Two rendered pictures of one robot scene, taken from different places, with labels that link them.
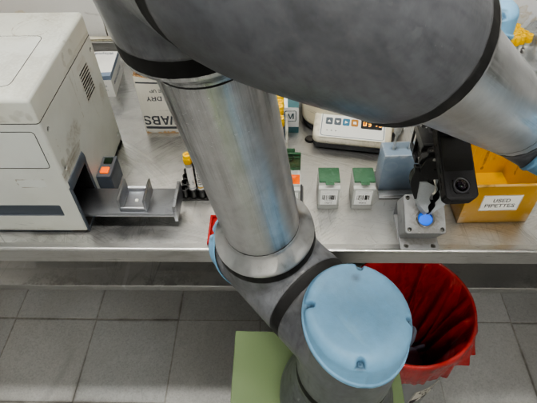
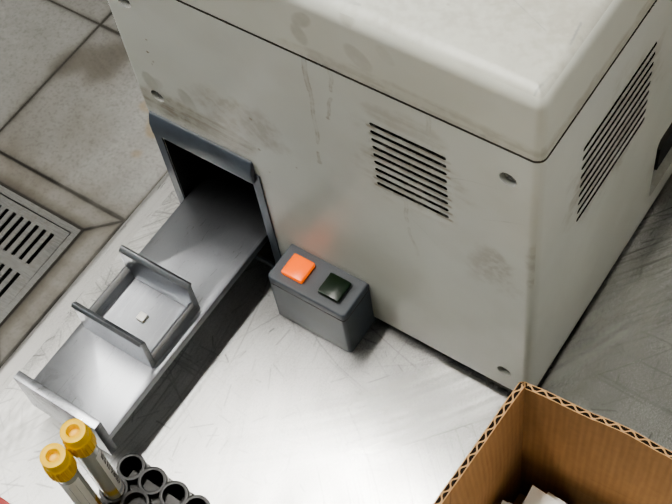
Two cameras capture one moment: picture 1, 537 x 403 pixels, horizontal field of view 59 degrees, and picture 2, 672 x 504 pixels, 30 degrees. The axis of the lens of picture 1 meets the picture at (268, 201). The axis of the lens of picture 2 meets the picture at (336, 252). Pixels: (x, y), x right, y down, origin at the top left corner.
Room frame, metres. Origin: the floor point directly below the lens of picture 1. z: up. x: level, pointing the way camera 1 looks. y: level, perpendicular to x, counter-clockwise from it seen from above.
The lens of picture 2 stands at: (0.99, 0.02, 1.60)
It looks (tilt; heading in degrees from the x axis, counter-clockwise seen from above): 58 degrees down; 131
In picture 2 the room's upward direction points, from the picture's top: 11 degrees counter-clockwise
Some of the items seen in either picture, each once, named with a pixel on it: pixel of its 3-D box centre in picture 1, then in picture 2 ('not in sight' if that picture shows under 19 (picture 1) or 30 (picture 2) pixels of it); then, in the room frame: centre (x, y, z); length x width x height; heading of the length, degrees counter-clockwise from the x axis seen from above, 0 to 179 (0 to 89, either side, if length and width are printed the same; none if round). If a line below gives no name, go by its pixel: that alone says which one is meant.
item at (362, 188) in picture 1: (361, 188); not in sight; (0.64, -0.18, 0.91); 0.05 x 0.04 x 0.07; 178
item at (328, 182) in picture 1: (328, 188); not in sight; (0.65, -0.12, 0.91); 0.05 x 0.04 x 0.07; 178
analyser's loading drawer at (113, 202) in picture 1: (124, 198); (162, 287); (0.62, 0.27, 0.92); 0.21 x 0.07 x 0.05; 88
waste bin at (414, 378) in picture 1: (392, 341); not in sight; (0.67, -0.36, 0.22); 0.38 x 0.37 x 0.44; 88
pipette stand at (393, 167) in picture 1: (404, 168); not in sight; (0.68, -0.27, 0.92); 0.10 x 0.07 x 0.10; 90
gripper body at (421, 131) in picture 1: (444, 137); not in sight; (0.56, -0.27, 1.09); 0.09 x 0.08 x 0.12; 178
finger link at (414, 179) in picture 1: (424, 177); not in sight; (0.54, -0.25, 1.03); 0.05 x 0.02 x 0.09; 88
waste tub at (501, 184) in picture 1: (487, 179); not in sight; (0.64, -0.42, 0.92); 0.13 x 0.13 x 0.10; 0
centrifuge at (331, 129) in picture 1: (356, 89); not in sight; (0.93, -0.21, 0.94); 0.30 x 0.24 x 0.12; 169
